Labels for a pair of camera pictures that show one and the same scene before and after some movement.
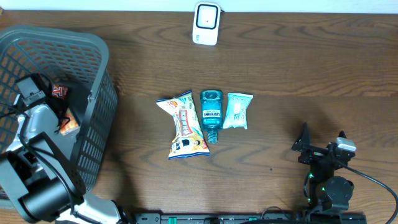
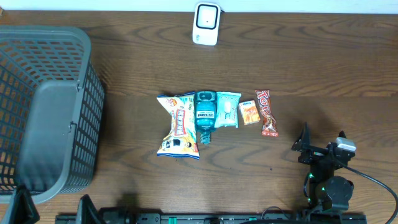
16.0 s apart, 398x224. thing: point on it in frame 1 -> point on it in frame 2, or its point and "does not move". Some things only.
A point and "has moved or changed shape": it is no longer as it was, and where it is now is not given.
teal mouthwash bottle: (211, 103) has moved or changed shape
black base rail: (245, 218) does not move
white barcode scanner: (206, 23) does not move
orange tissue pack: (68, 123) -> (249, 112)
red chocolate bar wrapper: (60, 91) -> (270, 126)
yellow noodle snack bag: (189, 139) has moved or changed shape
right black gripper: (303, 141) does not move
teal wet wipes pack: (236, 112) -> (227, 108)
